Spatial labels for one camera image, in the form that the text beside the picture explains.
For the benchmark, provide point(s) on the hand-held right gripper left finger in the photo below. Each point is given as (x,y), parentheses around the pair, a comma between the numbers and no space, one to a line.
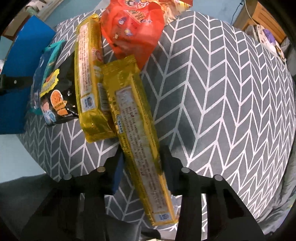
(115,171)

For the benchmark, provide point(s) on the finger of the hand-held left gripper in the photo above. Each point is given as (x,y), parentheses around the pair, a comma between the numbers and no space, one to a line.
(13,82)

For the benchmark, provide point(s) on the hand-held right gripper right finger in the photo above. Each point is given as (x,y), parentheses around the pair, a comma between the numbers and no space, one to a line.
(175,176)

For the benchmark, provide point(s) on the teal clear candy packet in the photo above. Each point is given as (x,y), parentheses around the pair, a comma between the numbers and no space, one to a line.
(49,55)

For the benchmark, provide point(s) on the yellow biscuit packet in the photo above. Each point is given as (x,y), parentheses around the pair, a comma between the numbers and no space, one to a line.
(138,129)
(85,69)

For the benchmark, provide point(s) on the black yellow-print snack packet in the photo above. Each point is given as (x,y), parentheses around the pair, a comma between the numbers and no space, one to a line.
(57,102)

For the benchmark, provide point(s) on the blue-edged cardboard box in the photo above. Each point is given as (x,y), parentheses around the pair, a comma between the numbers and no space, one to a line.
(27,34)

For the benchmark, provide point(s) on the large red snack bag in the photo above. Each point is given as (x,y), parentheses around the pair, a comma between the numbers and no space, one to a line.
(131,27)

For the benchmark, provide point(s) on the orange crinkled snack bag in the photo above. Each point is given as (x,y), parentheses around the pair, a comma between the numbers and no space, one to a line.
(178,7)

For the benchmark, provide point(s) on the grey chevron tablecloth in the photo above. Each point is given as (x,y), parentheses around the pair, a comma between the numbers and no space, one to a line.
(219,104)

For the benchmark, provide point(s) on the purple soft item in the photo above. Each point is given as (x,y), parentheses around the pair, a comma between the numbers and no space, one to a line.
(270,37)

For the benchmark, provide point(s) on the wooden headboard shelf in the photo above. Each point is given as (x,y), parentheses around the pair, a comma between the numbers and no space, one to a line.
(266,20)

